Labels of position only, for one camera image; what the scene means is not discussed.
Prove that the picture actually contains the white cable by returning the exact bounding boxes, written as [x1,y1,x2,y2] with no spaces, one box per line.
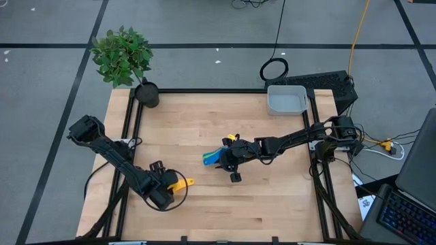
[362,141,406,161]

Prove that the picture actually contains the yellow plug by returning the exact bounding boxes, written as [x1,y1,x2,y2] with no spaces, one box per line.
[379,137,395,152]

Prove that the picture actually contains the grey plastic basket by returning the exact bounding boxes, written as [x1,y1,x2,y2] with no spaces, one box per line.
[266,84,309,116]

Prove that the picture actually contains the black computer case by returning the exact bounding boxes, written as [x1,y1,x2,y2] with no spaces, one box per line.
[264,70,359,116]

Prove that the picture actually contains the white paper sheet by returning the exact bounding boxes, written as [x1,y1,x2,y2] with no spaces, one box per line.
[352,173,375,221]

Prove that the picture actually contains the grey laptop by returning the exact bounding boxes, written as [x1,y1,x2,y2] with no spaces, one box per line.
[394,108,436,212]

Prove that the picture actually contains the backlit black keyboard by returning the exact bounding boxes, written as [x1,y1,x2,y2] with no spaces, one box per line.
[376,189,436,245]

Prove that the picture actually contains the green measuring cup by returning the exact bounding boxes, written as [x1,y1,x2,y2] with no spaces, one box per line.
[206,150,224,163]

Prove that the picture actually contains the royal blue measuring cup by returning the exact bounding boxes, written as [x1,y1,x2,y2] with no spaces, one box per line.
[203,154,221,167]

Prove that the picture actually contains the yellow measuring cup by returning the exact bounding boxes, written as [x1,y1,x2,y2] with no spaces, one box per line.
[168,177,196,195]

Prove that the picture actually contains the black floor cables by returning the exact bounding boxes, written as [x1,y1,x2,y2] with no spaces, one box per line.
[230,0,273,10]

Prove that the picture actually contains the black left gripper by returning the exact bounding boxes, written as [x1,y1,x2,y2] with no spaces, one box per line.
[144,160,180,212]

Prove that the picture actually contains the grey side desk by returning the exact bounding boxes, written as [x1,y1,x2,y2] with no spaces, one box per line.
[359,183,436,245]

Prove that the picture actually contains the yellow hanging cable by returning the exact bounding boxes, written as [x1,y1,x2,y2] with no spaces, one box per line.
[347,0,371,78]

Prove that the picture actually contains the black plant pot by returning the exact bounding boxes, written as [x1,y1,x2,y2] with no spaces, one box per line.
[134,77,160,109]

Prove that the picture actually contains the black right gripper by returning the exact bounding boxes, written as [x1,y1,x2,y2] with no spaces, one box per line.
[219,133,264,184]

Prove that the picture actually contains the black hanging coiled cable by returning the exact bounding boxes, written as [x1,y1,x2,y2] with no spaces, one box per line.
[259,0,290,82]

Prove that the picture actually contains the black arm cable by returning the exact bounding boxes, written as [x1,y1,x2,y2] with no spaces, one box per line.
[84,161,110,201]

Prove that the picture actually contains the green artificial plant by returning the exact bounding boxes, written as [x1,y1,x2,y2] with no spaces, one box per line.
[90,25,154,88]

